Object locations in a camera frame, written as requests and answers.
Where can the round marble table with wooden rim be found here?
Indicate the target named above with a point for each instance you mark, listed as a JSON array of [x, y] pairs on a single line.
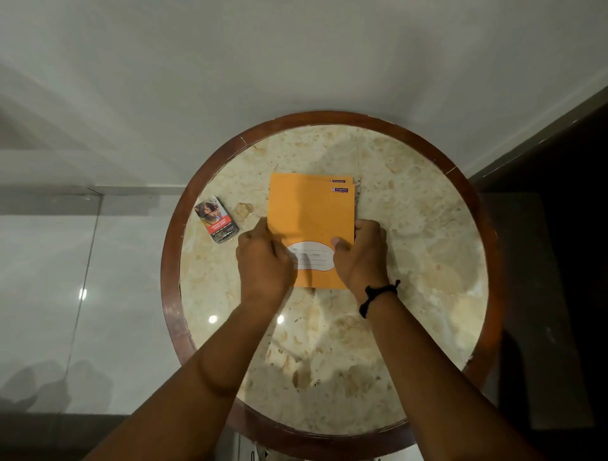
[[327, 285]]

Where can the person's left hand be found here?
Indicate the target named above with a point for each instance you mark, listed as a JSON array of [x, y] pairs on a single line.
[[262, 270]]

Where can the person's right thumb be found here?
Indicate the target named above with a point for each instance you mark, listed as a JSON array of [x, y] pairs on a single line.
[[341, 243]]

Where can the person's right hand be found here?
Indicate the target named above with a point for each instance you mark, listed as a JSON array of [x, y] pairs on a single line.
[[363, 266]]

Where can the person's left thumb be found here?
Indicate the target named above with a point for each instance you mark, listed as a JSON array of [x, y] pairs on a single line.
[[281, 248]]

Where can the person's left forearm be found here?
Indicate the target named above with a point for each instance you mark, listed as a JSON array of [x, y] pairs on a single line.
[[190, 394]]

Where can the person's right forearm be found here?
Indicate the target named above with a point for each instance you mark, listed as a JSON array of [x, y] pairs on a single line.
[[437, 384]]

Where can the orange notebook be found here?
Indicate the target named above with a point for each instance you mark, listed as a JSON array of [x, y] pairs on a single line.
[[311, 213]]

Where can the small printed red box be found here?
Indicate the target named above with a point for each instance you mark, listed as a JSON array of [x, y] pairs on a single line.
[[216, 219]]

